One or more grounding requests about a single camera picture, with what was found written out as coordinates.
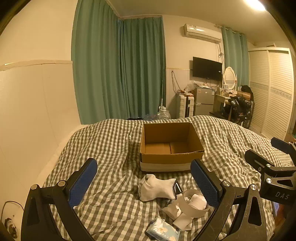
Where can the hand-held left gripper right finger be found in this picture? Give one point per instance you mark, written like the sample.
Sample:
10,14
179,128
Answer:
207,185

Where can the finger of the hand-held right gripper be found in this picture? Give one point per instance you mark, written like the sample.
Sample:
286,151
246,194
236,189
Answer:
283,144
259,161

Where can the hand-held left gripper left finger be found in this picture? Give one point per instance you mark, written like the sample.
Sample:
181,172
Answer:
84,183

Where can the white bandage roll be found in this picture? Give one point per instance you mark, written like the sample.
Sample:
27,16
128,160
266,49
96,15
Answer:
192,212

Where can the white sock bundle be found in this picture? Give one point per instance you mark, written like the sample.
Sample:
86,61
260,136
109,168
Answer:
157,187

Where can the brown cardboard box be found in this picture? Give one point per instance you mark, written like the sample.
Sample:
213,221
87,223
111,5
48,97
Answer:
161,160

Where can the floral tissue pack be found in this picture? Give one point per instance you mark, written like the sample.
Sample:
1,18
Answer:
161,229

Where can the green checkered blanket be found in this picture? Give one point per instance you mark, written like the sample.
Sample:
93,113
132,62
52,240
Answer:
104,150

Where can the white louvered wardrobe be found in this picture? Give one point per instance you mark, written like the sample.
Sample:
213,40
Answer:
270,92

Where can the wooden dressing table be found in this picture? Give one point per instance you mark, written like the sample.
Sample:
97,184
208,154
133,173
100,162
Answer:
218,102

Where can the grey mini fridge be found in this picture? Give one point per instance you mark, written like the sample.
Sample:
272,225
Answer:
204,102

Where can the white suitcase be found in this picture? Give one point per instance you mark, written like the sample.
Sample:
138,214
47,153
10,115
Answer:
183,106

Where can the clear water bottle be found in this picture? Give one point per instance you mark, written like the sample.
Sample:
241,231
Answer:
164,114

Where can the white oval mirror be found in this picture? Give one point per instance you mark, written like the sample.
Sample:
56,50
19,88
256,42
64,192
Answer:
230,76

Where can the white power strip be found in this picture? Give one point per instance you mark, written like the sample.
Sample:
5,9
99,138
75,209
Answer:
10,228

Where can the clear plastic bag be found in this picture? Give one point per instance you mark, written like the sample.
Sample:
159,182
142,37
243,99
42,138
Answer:
190,86

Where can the narrow green curtain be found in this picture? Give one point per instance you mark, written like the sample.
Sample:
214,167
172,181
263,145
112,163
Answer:
233,53

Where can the wide green curtain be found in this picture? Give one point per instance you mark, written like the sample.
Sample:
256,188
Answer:
97,69

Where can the white air conditioner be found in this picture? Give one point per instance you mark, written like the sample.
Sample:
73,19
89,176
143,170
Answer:
202,32

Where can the ceiling lamp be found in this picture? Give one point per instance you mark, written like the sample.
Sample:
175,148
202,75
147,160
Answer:
254,4

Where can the black wall television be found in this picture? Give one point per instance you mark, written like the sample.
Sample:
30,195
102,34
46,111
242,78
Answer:
207,68

